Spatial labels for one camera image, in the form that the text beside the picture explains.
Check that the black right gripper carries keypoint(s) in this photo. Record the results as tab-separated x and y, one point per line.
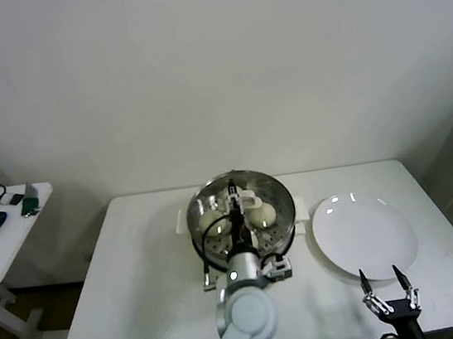
401	311

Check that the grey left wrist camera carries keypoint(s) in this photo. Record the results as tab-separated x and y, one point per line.
279	269

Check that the small black device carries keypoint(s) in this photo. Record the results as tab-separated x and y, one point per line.
15	199

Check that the green card holder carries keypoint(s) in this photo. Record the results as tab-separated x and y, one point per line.
28	206

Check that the small grey stand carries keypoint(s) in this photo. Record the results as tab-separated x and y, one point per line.
30	189

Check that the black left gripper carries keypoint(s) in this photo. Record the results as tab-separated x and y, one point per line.
240	234

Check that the round glass lid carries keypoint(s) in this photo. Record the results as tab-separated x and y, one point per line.
271	188

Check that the stainless steel steamer basket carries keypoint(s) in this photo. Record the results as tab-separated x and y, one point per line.
301	214

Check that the white round plate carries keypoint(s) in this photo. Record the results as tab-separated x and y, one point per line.
364	235

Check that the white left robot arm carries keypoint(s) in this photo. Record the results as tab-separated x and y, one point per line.
248	317

